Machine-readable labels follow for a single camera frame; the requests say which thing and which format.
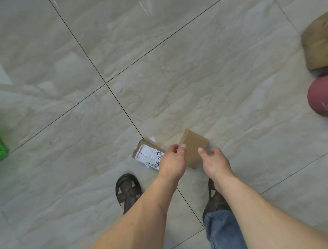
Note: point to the person's right hand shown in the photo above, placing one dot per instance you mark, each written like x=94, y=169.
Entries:
x=217, y=166

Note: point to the dark red round object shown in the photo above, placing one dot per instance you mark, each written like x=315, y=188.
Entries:
x=319, y=96

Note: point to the cardboard box with white label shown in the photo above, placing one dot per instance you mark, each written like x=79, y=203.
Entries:
x=148, y=152

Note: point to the large brown cardboard box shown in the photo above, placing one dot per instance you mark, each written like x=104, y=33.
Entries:
x=316, y=43

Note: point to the person's right thumb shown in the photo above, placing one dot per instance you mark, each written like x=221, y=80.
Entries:
x=202, y=154

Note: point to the person's blue jeans leg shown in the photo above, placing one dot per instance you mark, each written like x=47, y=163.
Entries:
x=223, y=230

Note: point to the person's brown sandal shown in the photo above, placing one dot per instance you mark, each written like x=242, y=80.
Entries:
x=128, y=191
x=215, y=201

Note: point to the person's left thumb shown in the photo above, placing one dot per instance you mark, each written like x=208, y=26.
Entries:
x=182, y=150

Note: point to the person's left brown sandal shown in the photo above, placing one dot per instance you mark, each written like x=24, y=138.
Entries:
x=128, y=191

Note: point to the person's left forearm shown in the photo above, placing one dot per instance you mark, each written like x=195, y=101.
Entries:
x=143, y=215

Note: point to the person's left hand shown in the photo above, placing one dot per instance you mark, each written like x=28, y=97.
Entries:
x=173, y=164

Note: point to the green object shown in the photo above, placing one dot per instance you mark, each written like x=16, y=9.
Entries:
x=2, y=150

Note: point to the person's right forearm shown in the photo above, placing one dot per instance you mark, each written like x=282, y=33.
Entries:
x=258, y=218

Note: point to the plain brown cardboard box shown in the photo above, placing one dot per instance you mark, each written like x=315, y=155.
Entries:
x=193, y=143

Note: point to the person's right brown sandal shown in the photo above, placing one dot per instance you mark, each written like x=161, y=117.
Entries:
x=215, y=201

